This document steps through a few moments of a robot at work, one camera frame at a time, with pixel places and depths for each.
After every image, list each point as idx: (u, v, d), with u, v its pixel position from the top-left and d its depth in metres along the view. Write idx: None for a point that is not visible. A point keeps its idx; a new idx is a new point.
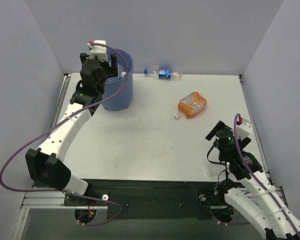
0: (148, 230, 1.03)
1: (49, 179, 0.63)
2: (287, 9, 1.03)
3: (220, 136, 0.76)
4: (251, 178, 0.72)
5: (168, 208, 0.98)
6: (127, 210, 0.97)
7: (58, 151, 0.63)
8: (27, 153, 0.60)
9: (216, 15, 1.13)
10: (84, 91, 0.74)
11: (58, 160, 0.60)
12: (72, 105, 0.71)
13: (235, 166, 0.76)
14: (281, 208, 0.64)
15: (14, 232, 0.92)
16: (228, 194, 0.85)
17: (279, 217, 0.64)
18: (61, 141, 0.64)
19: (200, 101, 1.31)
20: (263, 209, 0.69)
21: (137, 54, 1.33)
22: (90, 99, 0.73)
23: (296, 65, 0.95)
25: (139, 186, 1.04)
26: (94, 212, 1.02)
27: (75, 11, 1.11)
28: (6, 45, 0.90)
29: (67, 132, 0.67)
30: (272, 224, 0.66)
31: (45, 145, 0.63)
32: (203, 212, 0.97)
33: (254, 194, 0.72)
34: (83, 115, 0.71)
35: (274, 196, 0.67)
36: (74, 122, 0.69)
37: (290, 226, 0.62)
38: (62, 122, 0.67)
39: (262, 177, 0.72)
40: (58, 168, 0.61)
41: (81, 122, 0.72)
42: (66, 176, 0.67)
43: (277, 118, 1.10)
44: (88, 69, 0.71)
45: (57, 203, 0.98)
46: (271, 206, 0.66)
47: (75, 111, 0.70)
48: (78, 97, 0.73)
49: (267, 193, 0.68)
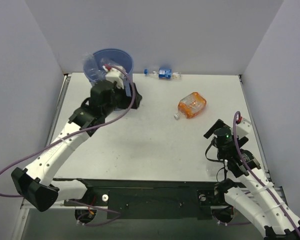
0: (148, 229, 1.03)
1: (33, 201, 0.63)
2: (287, 9, 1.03)
3: (218, 133, 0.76)
4: (249, 175, 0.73)
5: (168, 208, 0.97)
6: (128, 211, 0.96)
7: (43, 176, 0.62)
8: (13, 173, 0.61)
9: (215, 15, 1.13)
10: (87, 111, 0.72)
11: (40, 185, 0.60)
12: (69, 124, 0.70)
13: (233, 164, 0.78)
14: (279, 204, 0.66)
15: (14, 232, 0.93)
16: (228, 194, 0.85)
17: (277, 213, 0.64)
18: (48, 165, 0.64)
19: (200, 101, 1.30)
20: (262, 206, 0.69)
21: (137, 54, 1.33)
22: (91, 118, 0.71)
23: (296, 64, 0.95)
25: (140, 186, 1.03)
26: (94, 212, 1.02)
27: (75, 11, 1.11)
28: (6, 45, 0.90)
29: (57, 155, 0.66)
30: (271, 221, 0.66)
31: (32, 167, 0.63)
32: (203, 212, 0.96)
33: (252, 191, 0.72)
34: (79, 137, 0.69)
35: (272, 193, 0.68)
36: (67, 144, 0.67)
37: (288, 222, 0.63)
38: (55, 144, 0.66)
39: (259, 174, 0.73)
40: (41, 193, 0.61)
41: (75, 145, 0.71)
42: (52, 197, 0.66)
43: (277, 118, 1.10)
44: (97, 89, 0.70)
45: (56, 203, 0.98)
46: (270, 202, 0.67)
47: (71, 132, 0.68)
48: (78, 116, 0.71)
49: (265, 189, 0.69)
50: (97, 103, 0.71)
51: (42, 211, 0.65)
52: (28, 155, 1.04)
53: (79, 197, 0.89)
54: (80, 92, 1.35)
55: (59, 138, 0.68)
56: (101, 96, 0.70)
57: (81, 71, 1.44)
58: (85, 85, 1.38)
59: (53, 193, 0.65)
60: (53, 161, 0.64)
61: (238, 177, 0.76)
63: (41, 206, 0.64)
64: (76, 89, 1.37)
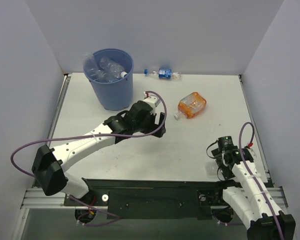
0: (148, 230, 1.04)
1: (44, 182, 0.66)
2: (287, 9, 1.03)
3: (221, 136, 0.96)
4: (240, 164, 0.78)
5: (168, 208, 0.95)
6: (127, 211, 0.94)
7: (65, 161, 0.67)
8: (42, 148, 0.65)
9: (216, 15, 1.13)
10: (122, 121, 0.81)
11: (60, 169, 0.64)
12: (103, 125, 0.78)
13: (228, 156, 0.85)
14: (262, 191, 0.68)
15: (14, 233, 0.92)
16: (227, 190, 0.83)
17: (259, 199, 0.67)
18: (74, 153, 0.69)
19: (200, 101, 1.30)
20: (249, 195, 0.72)
21: (137, 54, 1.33)
22: (123, 128, 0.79)
23: (297, 64, 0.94)
25: (139, 186, 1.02)
26: (93, 212, 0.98)
27: (75, 11, 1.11)
28: (5, 45, 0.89)
29: (84, 148, 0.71)
30: (254, 208, 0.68)
31: (59, 150, 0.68)
32: (203, 213, 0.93)
33: (241, 181, 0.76)
34: (107, 139, 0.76)
35: (258, 181, 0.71)
36: (96, 142, 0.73)
37: (268, 208, 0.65)
38: (87, 137, 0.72)
39: (251, 165, 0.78)
40: (56, 177, 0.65)
41: (102, 145, 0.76)
42: (60, 186, 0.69)
43: (277, 118, 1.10)
44: (139, 106, 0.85)
45: (56, 203, 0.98)
46: (254, 189, 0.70)
47: (102, 133, 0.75)
48: (113, 121, 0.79)
49: (251, 177, 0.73)
50: (133, 118, 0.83)
51: (46, 194, 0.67)
52: (28, 154, 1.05)
53: (79, 197, 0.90)
54: (80, 92, 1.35)
55: (91, 134, 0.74)
56: (139, 112, 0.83)
57: (81, 71, 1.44)
58: (85, 85, 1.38)
59: (63, 181, 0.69)
60: (78, 151, 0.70)
61: (232, 168, 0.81)
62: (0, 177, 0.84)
63: (49, 191, 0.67)
64: (76, 89, 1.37)
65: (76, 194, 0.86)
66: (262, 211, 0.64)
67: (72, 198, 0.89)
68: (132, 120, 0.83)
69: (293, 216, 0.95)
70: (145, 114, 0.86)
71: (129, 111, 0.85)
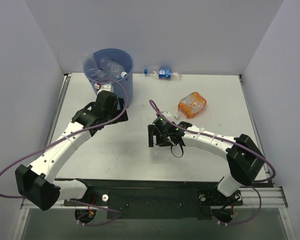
0: (148, 230, 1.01)
1: (36, 199, 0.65)
2: (287, 10, 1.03)
3: (155, 121, 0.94)
4: (185, 134, 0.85)
5: (168, 208, 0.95)
6: (127, 211, 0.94)
7: (48, 172, 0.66)
8: (19, 169, 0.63)
9: (216, 15, 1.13)
10: (90, 113, 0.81)
11: (45, 182, 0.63)
12: (73, 123, 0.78)
13: (174, 136, 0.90)
14: (212, 136, 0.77)
15: (15, 232, 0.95)
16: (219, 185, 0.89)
17: (216, 143, 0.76)
18: (53, 161, 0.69)
19: (200, 101, 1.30)
20: (210, 149, 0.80)
21: (137, 54, 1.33)
22: (92, 118, 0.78)
23: (296, 64, 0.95)
25: (139, 186, 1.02)
26: (94, 212, 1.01)
27: (75, 11, 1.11)
28: (5, 45, 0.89)
29: (61, 152, 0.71)
30: (219, 152, 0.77)
31: (37, 164, 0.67)
32: (203, 213, 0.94)
33: (196, 144, 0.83)
34: (81, 136, 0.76)
35: (205, 133, 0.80)
36: (72, 142, 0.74)
37: (226, 143, 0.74)
38: (60, 141, 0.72)
39: (193, 128, 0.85)
40: (45, 190, 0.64)
41: (77, 143, 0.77)
42: (55, 196, 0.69)
43: (277, 118, 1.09)
44: (104, 94, 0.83)
45: (56, 203, 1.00)
46: (206, 140, 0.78)
47: (74, 131, 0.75)
48: (81, 116, 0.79)
49: (199, 134, 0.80)
50: (101, 107, 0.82)
51: (44, 209, 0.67)
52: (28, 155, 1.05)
53: (79, 197, 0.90)
54: (80, 92, 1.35)
55: (63, 136, 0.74)
56: (106, 99, 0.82)
57: (81, 71, 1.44)
58: (85, 85, 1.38)
59: (56, 190, 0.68)
60: (57, 158, 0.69)
61: (186, 143, 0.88)
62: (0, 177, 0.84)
63: (44, 205, 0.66)
64: (76, 89, 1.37)
65: (74, 198, 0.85)
66: (225, 148, 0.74)
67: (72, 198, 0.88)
68: (102, 109, 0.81)
69: (294, 216, 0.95)
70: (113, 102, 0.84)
71: (96, 102, 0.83)
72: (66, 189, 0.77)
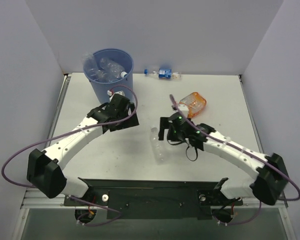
0: (148, 230, 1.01)
1: (43, 186, 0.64)
2: (287, 10, 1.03)
3: (173, 117, 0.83)
4: (208, 140, 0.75)
5: (168, 208, 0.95)
6: (127, 211, 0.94)
7: (61, 158, 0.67)
8: (33, 152, 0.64)
9: (216, 15, 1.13)
10: (104, 111, 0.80)
11: (57, 167, 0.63)
12: (88, 118, 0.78)
13: (194, 139, 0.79)
14: (242, 150, 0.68)
15: (14, 232, 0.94)
16: (223, 187, 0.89)
17: (245, 159, 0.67)
18: (67, 149, 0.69)
19: (199, 101, 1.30)
20: (233, 161, 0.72)
21: (137, 55, 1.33)
22: (106, 116, 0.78)
23: (296, 64, 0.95)
25: (140, 186, 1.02)
26: (94, 212, 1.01)
27: (75, 11, 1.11)
28: (6, 45, 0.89)
29: (75, 142, 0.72)
30: (245, 168, 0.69)
31: (51, 150, 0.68)
32: (203, 213, 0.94)
33: (217, 152, 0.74)
34: (95, 130, 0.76)
35: (232, 144, 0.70)
36: (85, 134, 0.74)
37: (256, 161, 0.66)
38: (74, 132, 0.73)
39: (216, 134, 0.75)
40: (55, 177, 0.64)
41: (91, 137, 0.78)
42: (61, 186, 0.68)
43: (277, 117, 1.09)
44: (118, 95, 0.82)
45: (57, 203, 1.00)
46: (233, 153, 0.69)
47: (88, 124, 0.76)
48: (96, 112, 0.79)
49: (225, 144, 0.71)
50: (115, 107, 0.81)
51: (50, 197, 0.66)
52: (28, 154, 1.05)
53: (80, 194, 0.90)
54: (80, 92, 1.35)
55: (78, 128, 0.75)
56: (120, 101, 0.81)
57: (81, 71, 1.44)
58: (85, 85, 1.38)
59: (64, 180, 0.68)
60: (71, 146, 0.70)
61: (204, 148, 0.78)
62: (0, 177, 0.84)
63: (51, 192, 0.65)
64: (76, 89, 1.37)
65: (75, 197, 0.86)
66: (254, 166, 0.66)
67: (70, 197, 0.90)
68: (115, 110, 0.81)
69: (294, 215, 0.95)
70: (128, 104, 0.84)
71: (110, 102, 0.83)
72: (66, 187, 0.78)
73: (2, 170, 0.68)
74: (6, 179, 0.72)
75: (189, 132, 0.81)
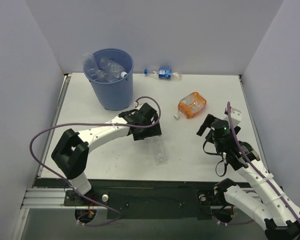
0: (148, 230, 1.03)
1: (67, 164, 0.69)
2: (287, 9, 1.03)
3: (216, 126, 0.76)
4: (248, 167, 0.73)
5: (168, 208, 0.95)
6: (127, 211, 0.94)
7: (90, 143, 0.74)
8: (68, 131, 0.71)
9: (216, 15, 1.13)
10: (133, 116, 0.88)
11: (87, 149, 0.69)
12: (118, 117, 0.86)
13: (232, 157, 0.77)
14: (279, 195, 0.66)
15: (14, 232, 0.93)
16: (228, 192, 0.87)
17: (278, 205, 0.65)
18: (97, 137, 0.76)
19: (200, 101, 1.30)
20: (264, 199, 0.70)
21: (137, 54, 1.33)
22: (133, 121, 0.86)
23: (296, 64, 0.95)
25: (139, 186, 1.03)
26: (94, 212, 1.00)
27: (75, 11, 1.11)
28: (6, 45, 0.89)
29: (106, 134, 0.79)
30: (272, 211, 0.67)
31: (84, 133, 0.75)
32: (203, 213, 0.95)
33: (252, 183, 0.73)
34: (123, 129, 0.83)
35: (272, 184, 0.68)
36: (115, 130, 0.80)
37: (289, 214, 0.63)
38: (107, 125, 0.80)
39: (259, 165, 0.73)
40: (81, 158, 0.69)
41: (117, 134, 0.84)
42: (80, 171, 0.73)
43: (277, 117, 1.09)
44: (148, 105, 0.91)
45: (57, 203, 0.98)
46: (270, 193, 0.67)
47: (119, 123, 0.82)
48: (126, 115, 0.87)
49: (265, 181, 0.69)
50: (142, 115, 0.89)
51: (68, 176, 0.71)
52: (28, 154, 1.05)
53: (83, 193, 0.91)
54: (80, 93, 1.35)
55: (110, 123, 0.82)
56: (149, 111, 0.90)
57: (81, 71, 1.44)
58: (85, 86, 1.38)
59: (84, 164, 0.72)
60: (101, 136, 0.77)
61: (238, 169, 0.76)
62: (0, 177, 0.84)
63: (71, 172, 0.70)
64: (76, 89, 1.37)
65: (80, 192, 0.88)
66: (285, 217, 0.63)
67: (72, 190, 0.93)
68: (142, 117, 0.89)
69: None
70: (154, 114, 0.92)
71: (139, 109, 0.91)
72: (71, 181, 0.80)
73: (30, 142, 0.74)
74: (32, 156, 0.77)
75: (228, 146, 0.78)
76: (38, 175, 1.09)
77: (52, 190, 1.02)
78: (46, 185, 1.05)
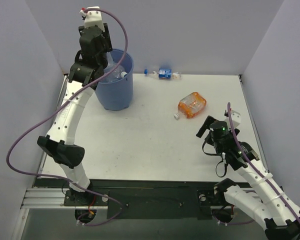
0: (147, 230, 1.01)
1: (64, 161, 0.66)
2: (287, 9, 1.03)
3: (214, 126, 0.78)
4: (247, 167, 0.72)
5: (168, 208, 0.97)
6: (127, 211, 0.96)
7: (66, 138, 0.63)
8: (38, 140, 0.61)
9: (215, 15, 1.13)
10: (84, 65, 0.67)
11: (66, 146, 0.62)
12: (70, 82, 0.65)
13: (231, 157, 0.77)
14: (279, 194, 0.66)
15: (14, 232, 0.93)
16: (228, 192, 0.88)
17: (278, 204, 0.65)
18: (67, 127, 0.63)
19: (200, 101, 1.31)
20: (263, 198, 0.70)
21: (137, 54, 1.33)
22: (90, 72, 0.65)
23: (296, 64, 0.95)
25: (139, 186, 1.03)
26: (94, 212, 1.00)
27: (75, 11, 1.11)
28: (6, 46, 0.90)
29: (71, 117, 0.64)
30: (272, 211, 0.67)
31: (52, 133, 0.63)
32: (203, 213, 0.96)
33: (251, 182, 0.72)
34: (85, 93, 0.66)
35: (271, 183, 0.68)
36: (77, 104, 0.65)
37: (289, 213, 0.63)
38: (65, 106, 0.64)
39: (258, 165, 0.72)
40: (69, 153, 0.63)
41: (84, 101, 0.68)
42: (80, 153, 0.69)
43: (277, 117, 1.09)
44: (87, 38, 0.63)
45: (57, 203, 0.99)
46: (270, 193, 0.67)
47: (75, 91, 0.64)
48: (77, 72, 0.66)
49: (264, 180, 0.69)
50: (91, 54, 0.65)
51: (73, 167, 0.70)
52: (28, 154, 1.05)
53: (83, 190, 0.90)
54: None
55: (65, 100, 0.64)
56: (91, 43, 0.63)
57: None
58: None
59: (79, 150, 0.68)
60: (70, 123, 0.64)
61: (237, 169, 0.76)
62: None
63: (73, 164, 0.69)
64: None
65: (83, 187, 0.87)
66: (285, 216, 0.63)
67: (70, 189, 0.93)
68: (93, 57, 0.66)
69: None
70: (102, 39, 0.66)
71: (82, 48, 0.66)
72: (70, 174, 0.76)
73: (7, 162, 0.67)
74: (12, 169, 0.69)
75: (227, 146, 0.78)
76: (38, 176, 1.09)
77: (49, 190, 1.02)
78: (45, 185, 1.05)
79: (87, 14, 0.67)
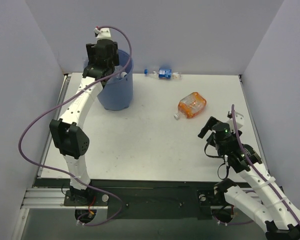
0: (148, 230, 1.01)
1: (72, 148, 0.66)
2: (287, 10, 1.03)
3: (217, 128, 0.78)
4: (250, 171, 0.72)
5: (168, 208, 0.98)
6: (127, 210, 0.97)
7: (78, 121, 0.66)
8: (51, 122, 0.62)
9: (215, 15, 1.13)
10: (96, 66, 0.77)
11: (78, 128, 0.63)
12: (84, 78, 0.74)
13: (234, 160, 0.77)
14: (281, 199, 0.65)
15: (14, 233, 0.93)
16: (228, 192, 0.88)
17: (280, 208, 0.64)
18: (79, 111, 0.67)
19: (200, 101, 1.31)
20: (265, 201, 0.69)
21: (138, 54, 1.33)
22: (101, 72, 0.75)
23: (296, 64, 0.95)
25: (139, 186, 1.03)
26: (94, 212, 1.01)
27: (75, 11, 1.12)
28: (6, 45, 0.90)
29: (84, 104, 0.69)
30: (273, 214, 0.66)
31: (65, 116, 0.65)
32: (203, 213, 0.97)
33: (254, 186, 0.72)
34: (96, 87, 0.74)
35: (274, 187, 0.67)
36: (89, 94, 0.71)
37: (291, 217, 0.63)
38: (79, 94, 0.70)
39: (261, 168, 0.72)
40: (79, 137, 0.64)
41: (95, 96, 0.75)
42: (86, 144, 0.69)
43: (277, 117, 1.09)
44: (101, 44, 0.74)
45: (57, 203, 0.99)
46: (272, 197, 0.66)
47: (88, 84, 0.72)
48: (89, 71, 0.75)
49: (266, 184, 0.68)
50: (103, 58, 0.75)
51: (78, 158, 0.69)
52: (28, 154, 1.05)
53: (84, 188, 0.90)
54: None
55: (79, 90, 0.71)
56: (105, 49, 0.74)
57: (81, 71, 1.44)
58: None
59: (86, 139, 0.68)
60: (82, 108, 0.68)
61: (240, 172, 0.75)
62: None
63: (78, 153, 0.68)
64: (76, 89, 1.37)
65: (85, 183, 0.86)
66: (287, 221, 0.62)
67: (70, 189, 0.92)
68: (105, 60, 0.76)
69: None
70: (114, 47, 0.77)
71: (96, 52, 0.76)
72: (73, 169, 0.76)
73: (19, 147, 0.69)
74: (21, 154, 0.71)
75: (230, 149, 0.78)
76: (38, 175, 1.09)
77: (49, 191, 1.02)
78: (46, 185, 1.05)
79: (100, 32, 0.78)
